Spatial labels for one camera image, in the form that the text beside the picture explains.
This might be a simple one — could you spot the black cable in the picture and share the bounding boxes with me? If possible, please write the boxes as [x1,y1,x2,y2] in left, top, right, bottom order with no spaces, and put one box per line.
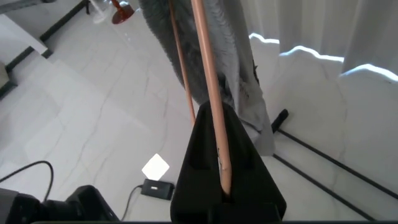
[0,161,55,203]
[120,184,143,222]

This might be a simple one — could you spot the red round stand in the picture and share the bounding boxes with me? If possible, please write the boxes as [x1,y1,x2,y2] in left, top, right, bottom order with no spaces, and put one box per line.
[111,0,136,25]

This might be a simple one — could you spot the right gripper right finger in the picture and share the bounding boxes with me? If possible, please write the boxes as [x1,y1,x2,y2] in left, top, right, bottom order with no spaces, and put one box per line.
[221,101,287,224]

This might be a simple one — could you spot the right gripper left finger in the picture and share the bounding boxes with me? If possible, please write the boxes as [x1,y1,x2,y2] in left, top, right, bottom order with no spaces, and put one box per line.
[170,101,225,224]

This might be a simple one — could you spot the pale grey shorts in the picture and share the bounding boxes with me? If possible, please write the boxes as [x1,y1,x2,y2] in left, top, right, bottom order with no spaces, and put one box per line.
[138,0,276,156]

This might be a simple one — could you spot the pink clothes hanger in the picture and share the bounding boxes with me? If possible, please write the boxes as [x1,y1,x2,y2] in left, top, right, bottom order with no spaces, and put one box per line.
[167,0,233,196]

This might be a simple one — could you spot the black power adapter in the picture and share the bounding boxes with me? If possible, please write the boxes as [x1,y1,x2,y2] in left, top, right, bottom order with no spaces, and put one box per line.
[140,179,175,201]

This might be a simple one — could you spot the black clothes rack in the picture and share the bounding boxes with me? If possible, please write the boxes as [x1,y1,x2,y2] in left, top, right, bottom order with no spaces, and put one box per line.
[271,108,398,222]

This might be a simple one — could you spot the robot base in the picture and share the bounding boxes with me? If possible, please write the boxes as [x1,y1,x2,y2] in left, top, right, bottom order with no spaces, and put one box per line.
[0,185,121,224]

